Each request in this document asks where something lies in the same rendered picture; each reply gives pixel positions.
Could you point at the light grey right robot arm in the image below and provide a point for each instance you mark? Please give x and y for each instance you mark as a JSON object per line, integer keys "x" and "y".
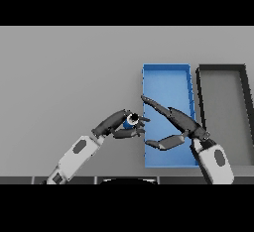
{"x": 213, "y": 161}

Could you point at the blue bin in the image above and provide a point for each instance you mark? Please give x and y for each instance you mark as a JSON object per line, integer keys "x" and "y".
{"x": 167, "y": 87}

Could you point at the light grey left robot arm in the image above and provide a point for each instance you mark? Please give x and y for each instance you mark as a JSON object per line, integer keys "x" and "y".
{"x": 74, "y": 158}

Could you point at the dark grey bin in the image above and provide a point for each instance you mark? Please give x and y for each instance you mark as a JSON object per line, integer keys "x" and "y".
{"x": 225, "y": 110}

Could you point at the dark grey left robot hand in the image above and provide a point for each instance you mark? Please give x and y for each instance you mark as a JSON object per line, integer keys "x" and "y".
{"x": 110, "y": 123}

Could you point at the blue pipe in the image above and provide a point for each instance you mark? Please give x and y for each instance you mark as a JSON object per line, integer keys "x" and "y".
{"x": 131, "y": 121}

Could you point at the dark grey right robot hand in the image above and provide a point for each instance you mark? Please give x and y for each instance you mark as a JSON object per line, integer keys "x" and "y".
{"x": 185, "y": 123}

